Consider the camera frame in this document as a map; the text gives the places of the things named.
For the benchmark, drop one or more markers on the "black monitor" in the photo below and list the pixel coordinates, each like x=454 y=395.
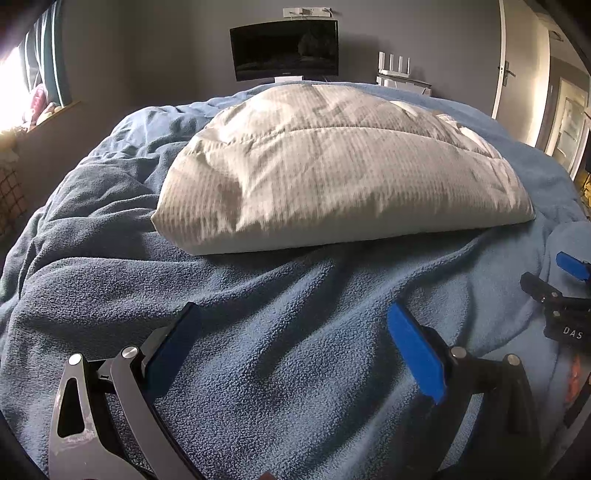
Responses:
x=284 y=48

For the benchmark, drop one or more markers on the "dark mesh basket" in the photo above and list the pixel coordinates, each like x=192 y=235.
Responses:
x=11 y=198

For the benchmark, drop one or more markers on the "small white box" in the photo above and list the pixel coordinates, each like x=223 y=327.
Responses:
x=288 y=80

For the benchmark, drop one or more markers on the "white wall bracket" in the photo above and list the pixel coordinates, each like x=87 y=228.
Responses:
x=307 y=11

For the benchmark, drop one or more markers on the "white hallway door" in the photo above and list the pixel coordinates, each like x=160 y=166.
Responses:
x=570 y=124

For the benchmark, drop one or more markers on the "blue fleece blanket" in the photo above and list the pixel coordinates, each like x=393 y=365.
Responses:
x=277 y=346

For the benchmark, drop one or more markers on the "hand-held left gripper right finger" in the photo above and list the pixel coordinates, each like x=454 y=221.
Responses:
x=415 y=355

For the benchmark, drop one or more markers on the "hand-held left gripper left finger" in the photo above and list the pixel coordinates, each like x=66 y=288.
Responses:
x=173 y=346

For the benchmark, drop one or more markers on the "pink windowsill items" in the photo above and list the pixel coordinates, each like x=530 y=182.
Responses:
x=38 y=106

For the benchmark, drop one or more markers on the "cream hooded puffer jacket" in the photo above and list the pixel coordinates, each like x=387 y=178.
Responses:
x=323 y=175

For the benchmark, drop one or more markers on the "teal curtain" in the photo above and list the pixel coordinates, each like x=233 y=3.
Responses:
x=46 y=50

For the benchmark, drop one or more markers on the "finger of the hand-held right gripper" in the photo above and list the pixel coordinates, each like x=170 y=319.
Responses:
x=572 y=266
x=545 y=288

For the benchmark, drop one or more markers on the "white router with antennas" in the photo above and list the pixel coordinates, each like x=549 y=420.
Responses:
x=401 y=83

